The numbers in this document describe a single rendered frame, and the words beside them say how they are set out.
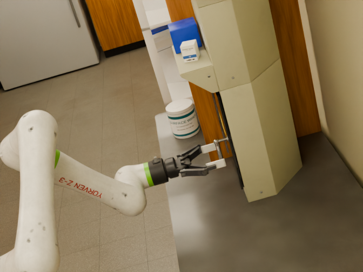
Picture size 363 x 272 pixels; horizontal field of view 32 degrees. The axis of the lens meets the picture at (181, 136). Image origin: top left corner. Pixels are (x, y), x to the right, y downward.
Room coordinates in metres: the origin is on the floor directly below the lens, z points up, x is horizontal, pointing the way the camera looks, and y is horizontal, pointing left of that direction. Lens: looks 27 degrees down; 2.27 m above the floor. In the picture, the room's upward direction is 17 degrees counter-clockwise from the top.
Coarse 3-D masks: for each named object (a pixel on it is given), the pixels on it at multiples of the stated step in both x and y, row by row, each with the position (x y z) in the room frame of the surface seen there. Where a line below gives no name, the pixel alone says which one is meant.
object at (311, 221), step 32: (160, 128) 2.80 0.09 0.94; (192, 160) 2.39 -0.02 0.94; (320, 160) 2.09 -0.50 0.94; (192, 192) 2.14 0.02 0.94; (224, 192) 2.07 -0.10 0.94; (288, 192) 1.95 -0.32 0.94; (320, 192) 1.89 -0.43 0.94; (352, 192) 1.83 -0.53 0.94; (192, 224) 1.93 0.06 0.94; (224, 224) 1.87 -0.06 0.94; (256, 224) 1.81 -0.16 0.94; (288, 224) 1.76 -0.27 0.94; (320, 224) 1.71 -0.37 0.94; (352, 224) 1.66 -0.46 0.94; (192, 256) 1.74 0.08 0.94; (224, 256) 1.69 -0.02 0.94; (256, 256) 1.64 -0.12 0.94; (288, 256) 1.60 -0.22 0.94; (320, 256) 1.55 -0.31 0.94; (352, 256) 1.51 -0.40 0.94
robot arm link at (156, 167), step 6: (150, 162) 2.02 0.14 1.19; (156, 162) 2.00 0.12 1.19; (162, 162) 2.00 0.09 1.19; (150, 168) 1.99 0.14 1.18; (156, 168) 1.99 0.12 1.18; (162, 168) 1.98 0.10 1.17; (150, 174) 1.98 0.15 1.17; (156, 174) 1.97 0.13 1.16; (162, 174) 1.97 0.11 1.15; (156, 180) 1.97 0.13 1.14; (162, 180) 1.97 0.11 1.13; (168, 180) 1.99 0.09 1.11
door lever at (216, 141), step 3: (222, 138) 2.01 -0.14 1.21; (225, 138) 2.01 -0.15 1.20; (213, 141) 2.01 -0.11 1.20; (216, 141) 2.00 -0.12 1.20; (219, 141) 2.00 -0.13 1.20; (216, 144) 2.00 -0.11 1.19; (216, 147) 2.00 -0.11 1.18; (219, 147) 2.00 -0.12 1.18; (219, 150) 2.00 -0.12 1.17; (219, 153) 2.00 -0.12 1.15; (219, 156) 2.00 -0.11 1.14; (222, 156) 2.00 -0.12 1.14; (219, 159) 2.00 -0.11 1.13
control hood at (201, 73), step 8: (200, 48) 2.15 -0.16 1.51; (176, 56) 2.14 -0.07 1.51; (200, 56) 2.07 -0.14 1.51; (208, 56) 2.06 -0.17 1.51; (184, 64) 2.04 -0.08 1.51; (192, 64) 2.02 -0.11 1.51; (200, 64) 1.99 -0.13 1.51; (208, 64) 1.97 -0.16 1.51; (184, 72) 1.97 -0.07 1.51; (192, 72) 1.96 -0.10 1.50; (200, 72) 1.96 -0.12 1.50; (208, 72) 1.96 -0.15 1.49; (192, 80) 1.96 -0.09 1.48; (200, 80) 1.96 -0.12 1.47; (208, 80) 1.96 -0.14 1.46; (216, 80) 1.96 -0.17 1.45; (208, 88) 1.96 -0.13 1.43; (216, 88) 1.96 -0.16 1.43
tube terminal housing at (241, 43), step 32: (192, 0) 2.16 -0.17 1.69; (256, 0) 2.04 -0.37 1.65; (224, 32) 1.95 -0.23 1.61; (256, 32) 2.02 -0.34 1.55; (224, 64) 1.96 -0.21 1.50; (256, 64) 1.99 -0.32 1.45; (224, 96) 1.96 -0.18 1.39; (256, 96) 1.96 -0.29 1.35; (256, 128) 1.95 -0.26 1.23; (288, 128) 2.06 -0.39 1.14; (256, 160) 1.95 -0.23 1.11; (288, 160) 2.03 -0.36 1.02; (256, 192) 1.96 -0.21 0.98
